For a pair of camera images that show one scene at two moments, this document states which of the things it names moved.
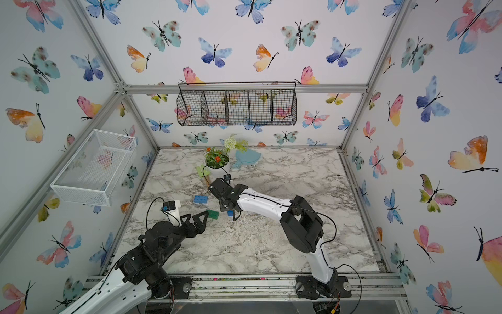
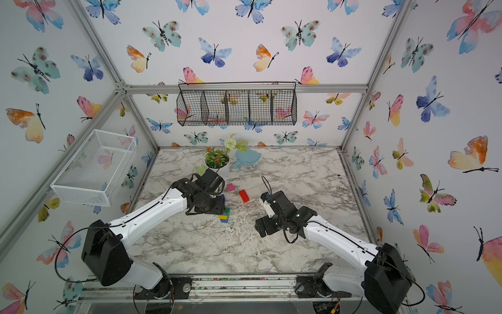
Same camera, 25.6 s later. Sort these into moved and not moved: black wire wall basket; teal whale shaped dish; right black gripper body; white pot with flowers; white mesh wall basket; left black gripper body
Moved: left black gripper body; right black gripper body
Not moved: teal whale shaped dish; black wire wall basket; white pot with flowers; white mesh wall basket
